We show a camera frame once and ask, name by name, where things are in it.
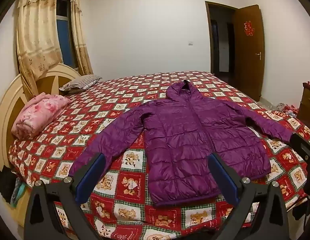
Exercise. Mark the purple hooded puffer jacket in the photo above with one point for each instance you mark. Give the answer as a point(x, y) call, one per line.
point(182, 142)

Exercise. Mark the narrow beige floral curtain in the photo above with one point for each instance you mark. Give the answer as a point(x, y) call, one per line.
point(81, 40)

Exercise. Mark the cream wooden headboard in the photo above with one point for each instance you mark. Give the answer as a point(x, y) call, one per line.
point(4, 107)

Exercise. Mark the grey crumpled cloth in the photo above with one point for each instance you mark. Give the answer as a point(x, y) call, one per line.
point(280, 106)

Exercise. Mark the window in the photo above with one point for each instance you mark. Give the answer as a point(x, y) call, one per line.
point(66, 37)

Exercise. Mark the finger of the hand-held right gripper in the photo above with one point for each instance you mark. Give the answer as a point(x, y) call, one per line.
point(299, 143)

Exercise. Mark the pink folded blanket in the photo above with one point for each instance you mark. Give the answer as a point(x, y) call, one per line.
point(37, 113)

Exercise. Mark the grey striped pillow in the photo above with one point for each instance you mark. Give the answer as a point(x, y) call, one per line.
point(81, 83)

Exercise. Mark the red paper door decoration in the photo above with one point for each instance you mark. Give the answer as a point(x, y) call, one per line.
point(248, 28)

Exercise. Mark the pile of dark clothes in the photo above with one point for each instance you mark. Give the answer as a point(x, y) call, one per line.
point(5, 185)

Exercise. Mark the brown wooden door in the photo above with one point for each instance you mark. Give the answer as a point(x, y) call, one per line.
point(248, 65)

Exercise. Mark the wooden cabinet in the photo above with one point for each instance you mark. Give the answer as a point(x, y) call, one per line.
point(308, 105)

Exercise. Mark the dark wooden door frame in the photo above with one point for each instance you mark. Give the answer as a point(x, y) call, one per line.
point(207, 37)

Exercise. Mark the wide beige floral curtain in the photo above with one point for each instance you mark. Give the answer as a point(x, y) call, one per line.
point(36, 35)

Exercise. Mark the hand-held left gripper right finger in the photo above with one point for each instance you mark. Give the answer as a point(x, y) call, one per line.
point(223, 180)

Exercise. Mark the red patterned bedspread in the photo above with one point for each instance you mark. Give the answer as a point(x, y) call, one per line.
point(115, 105)

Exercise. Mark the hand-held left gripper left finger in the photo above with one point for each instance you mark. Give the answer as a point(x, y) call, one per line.
point(88, 180)

